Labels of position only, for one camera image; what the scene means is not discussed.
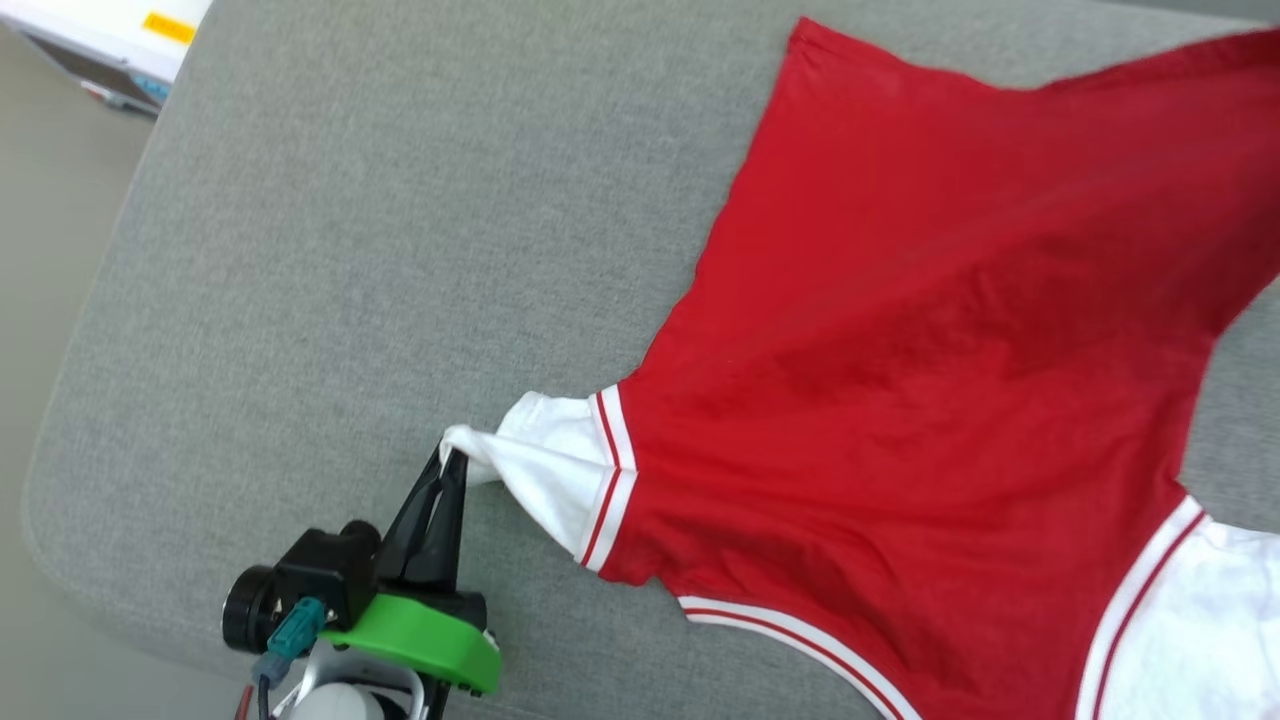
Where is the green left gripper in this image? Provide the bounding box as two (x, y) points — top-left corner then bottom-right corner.
(221, 448), (502, 696)

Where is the red and white jersey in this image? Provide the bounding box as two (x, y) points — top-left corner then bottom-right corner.
(440, 15), (1280, 720)

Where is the white equipment box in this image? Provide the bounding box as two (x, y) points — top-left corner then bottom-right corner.
(0, 0), (214, 120)

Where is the teal left camera cable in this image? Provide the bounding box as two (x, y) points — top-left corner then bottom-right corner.
(250, 597), (329, 720)

